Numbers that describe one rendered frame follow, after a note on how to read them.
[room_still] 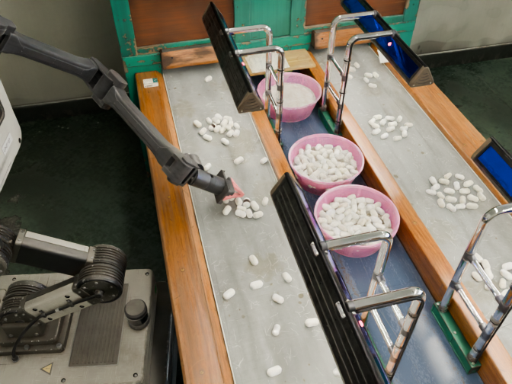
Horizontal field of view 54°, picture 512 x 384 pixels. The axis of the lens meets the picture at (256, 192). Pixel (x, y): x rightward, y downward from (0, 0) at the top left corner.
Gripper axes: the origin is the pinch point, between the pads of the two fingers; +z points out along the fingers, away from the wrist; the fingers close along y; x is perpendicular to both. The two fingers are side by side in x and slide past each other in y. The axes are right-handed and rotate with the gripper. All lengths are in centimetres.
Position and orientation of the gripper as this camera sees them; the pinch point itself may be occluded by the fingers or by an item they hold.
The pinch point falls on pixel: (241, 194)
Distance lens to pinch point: 165.7
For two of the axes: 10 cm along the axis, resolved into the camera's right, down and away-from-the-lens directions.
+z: 7.5, 2.9, 6.0
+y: -2.7, -7.0, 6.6
